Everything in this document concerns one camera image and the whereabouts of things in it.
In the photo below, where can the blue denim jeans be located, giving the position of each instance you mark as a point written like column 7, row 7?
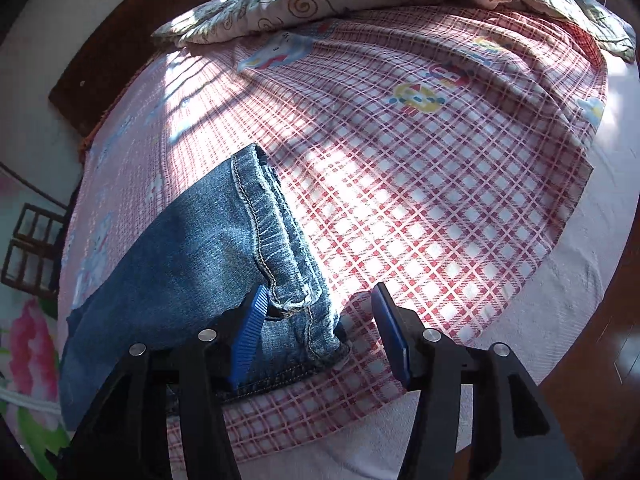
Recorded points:
column 228, row 233

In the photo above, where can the pink plaid bed sheet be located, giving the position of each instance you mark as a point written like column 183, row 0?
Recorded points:
column 438, row 149

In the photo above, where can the dark wooden headboard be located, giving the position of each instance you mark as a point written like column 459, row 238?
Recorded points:
column 109, row 58

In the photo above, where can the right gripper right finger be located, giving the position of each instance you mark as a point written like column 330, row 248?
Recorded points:
column 515, row 435

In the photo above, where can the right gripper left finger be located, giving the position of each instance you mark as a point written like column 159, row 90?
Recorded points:
column 123, row 435

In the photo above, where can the brown wooden chair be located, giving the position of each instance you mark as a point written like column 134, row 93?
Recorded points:
column 33, row 253

